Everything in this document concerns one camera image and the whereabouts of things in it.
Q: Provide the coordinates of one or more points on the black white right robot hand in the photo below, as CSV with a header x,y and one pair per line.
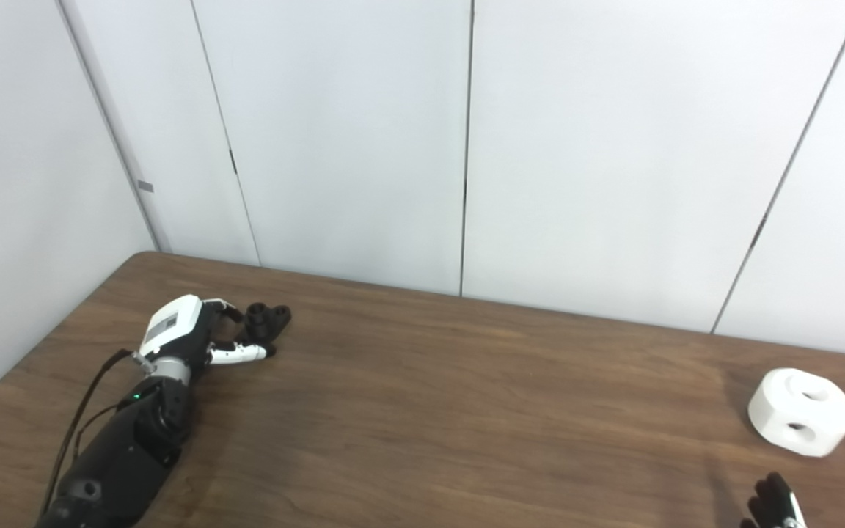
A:
x,y
773,506

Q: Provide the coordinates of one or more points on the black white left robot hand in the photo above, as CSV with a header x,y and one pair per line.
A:
x,y
172,323

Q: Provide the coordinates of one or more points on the round white piece with holes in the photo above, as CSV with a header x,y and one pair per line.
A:
x,y
789,418

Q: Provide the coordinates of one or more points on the black flanged holder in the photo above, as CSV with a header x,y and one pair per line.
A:
x,y
268,320

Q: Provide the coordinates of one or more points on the small grey wall tag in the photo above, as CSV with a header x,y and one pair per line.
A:
x,y
145,186

